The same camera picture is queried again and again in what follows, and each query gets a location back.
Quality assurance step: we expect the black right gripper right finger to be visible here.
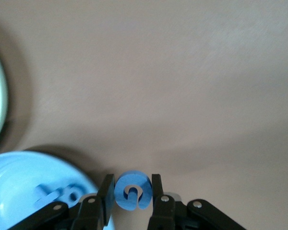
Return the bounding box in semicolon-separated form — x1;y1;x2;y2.
147;173;245;230

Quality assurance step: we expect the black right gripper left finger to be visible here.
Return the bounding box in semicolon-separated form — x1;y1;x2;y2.
12;173;116;230

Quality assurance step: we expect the blue lowercase letter a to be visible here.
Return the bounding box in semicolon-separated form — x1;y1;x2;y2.
59;183;86;208

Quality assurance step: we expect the blue letter X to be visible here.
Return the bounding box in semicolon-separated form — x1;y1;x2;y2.
34;184;63;209

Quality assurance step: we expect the blue letter G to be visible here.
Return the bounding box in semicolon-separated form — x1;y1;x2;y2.
114;170;153;211

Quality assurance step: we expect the blue plate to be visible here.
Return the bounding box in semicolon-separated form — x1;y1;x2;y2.
0;150;116;230

